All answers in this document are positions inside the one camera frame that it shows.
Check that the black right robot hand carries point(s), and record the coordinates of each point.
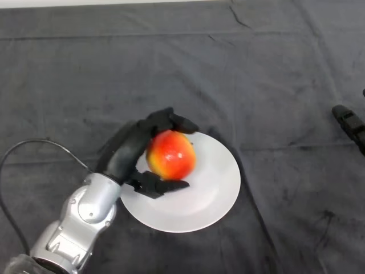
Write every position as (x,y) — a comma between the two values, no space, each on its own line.
(351,123)

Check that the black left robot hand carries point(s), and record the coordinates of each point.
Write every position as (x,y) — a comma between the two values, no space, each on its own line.
(128,151)

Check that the red yellow apple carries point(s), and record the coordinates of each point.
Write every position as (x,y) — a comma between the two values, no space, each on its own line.
(172,157)

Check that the white round plate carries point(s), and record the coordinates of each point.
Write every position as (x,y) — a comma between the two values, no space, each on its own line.
(211,194)

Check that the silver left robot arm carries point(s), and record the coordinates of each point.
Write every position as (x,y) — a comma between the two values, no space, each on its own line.
(77,219)

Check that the black table cloth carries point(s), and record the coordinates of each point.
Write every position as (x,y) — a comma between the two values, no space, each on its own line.
(182,57)

